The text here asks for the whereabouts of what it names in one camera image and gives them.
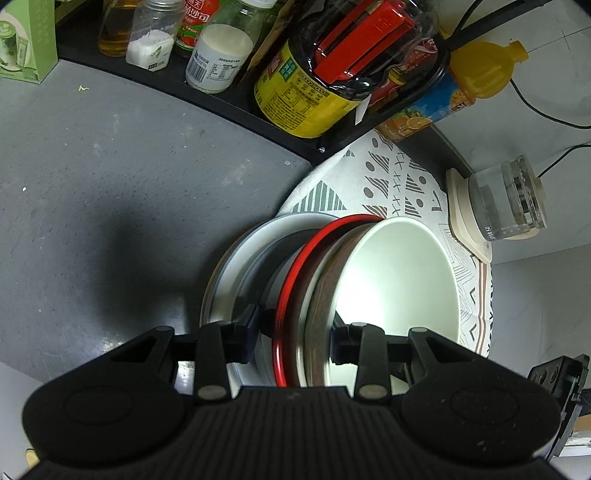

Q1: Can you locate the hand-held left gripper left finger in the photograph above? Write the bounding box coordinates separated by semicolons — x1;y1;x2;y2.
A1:
108;304;278;401

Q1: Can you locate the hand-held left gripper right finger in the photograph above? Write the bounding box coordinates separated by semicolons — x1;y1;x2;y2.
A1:
329;322;477;401

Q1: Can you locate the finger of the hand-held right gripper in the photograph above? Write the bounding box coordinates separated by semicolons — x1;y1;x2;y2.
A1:
527;353;591;459

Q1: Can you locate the white plate with thin rim line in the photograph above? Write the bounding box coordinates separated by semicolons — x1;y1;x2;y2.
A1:
200;213;356;388

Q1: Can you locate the small plain white plate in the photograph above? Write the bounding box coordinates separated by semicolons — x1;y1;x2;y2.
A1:
256;231;305;333

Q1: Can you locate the red and black bowl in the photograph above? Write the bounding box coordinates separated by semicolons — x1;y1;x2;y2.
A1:
276;215;384;387

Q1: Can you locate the patterned fringed tablecloth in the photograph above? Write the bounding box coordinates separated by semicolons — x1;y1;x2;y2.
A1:
277;129;495;358

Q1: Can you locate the cream kettle base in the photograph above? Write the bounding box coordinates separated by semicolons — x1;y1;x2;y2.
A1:
445;168;539;264

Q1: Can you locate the glass electric kettle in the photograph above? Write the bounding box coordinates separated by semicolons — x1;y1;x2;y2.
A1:
466;154;548;241

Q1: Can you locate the black metal rack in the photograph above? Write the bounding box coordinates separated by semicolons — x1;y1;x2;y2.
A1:
55;0;451;168

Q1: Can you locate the large yellow label sauce bottle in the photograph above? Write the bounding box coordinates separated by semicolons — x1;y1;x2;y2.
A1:
253;0;441;139

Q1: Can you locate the white jar with label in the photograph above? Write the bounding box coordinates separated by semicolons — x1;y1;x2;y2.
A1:
185;0;255;95

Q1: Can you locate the orange juice bottle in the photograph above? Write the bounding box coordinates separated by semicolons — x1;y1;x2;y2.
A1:
376;41;528;141

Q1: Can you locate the clear jar with white powder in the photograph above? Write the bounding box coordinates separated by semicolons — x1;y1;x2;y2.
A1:
126;0;184;72

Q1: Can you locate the red label sauce bottle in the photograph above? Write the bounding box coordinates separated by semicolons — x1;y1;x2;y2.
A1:
174;0;219;59

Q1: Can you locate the clear oil bottle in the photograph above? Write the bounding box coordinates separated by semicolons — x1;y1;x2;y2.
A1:
98;0;139;58

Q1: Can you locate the green cardboard box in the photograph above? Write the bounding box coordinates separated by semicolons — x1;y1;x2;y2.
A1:
0;0;59;84

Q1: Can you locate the black power cable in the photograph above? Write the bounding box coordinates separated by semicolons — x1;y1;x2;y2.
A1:
537;143;591;179
512;82;591;131
455;0;546;49

